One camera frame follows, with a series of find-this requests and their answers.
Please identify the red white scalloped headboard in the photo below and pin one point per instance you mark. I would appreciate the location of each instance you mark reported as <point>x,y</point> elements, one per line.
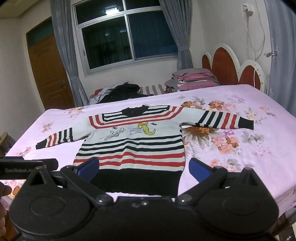
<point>224,64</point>

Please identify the left grey curtain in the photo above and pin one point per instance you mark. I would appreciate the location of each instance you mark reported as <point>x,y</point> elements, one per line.
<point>62,25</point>

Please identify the black clothes pile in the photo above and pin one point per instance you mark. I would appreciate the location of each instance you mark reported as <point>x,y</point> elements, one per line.
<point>123,92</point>

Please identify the white framed window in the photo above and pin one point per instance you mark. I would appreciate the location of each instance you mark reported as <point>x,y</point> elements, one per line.
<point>112,34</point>

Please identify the striped knit child sweater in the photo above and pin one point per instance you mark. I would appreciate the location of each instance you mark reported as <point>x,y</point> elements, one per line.
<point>140,150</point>

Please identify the person's left hand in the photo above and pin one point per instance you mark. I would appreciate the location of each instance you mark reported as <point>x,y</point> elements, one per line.
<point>5,191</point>

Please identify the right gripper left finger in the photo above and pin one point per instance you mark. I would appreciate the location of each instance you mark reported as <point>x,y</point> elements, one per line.
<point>78,179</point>

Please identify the white wall charger with cable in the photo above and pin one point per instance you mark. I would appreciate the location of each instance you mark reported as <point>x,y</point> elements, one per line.
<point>253,30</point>

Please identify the grey drape at right edge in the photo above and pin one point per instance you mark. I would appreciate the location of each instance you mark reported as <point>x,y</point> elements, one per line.
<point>281,20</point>

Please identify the brown wooden door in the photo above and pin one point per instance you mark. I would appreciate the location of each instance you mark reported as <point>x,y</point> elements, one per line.
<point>49,73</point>

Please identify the grey striped mattress cloth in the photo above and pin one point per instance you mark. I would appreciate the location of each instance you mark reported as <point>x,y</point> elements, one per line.
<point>153,89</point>

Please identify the grey curtain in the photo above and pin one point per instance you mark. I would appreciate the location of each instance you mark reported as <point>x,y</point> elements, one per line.
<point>62,25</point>
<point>178,15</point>

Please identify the pink floral bed sheet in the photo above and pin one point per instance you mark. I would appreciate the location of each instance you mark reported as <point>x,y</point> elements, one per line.
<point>269,149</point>

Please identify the folded pink grey bedding stack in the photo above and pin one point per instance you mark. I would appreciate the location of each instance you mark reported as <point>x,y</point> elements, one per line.
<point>190,79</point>

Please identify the right grey curtain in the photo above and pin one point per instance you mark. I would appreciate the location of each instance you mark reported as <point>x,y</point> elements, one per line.
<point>178,15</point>

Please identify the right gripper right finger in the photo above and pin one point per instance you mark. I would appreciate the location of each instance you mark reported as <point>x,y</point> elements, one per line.
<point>208,180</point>

